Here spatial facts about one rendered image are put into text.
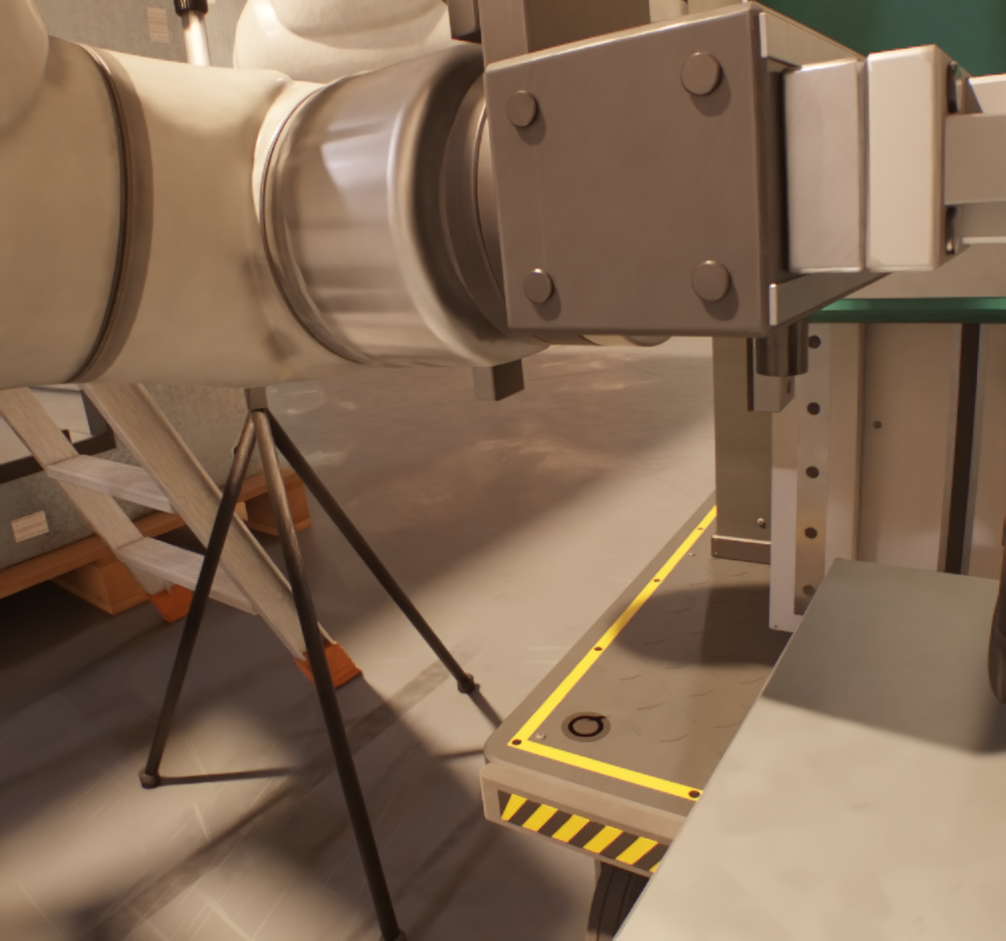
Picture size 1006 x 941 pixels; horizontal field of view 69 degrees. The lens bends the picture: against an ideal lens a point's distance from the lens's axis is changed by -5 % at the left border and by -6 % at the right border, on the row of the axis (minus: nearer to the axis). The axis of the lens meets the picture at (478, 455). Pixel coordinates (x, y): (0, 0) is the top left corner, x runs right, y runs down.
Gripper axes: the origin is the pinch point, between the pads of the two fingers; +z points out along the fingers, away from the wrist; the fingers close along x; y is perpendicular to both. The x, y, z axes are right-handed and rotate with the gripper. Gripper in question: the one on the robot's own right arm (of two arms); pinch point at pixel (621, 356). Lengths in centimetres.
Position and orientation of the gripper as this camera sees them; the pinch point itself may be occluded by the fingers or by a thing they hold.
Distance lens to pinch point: 36.0
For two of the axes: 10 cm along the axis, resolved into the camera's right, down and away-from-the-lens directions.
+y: 5.4, -3.0, 7.9
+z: 1.1, 9.5, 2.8
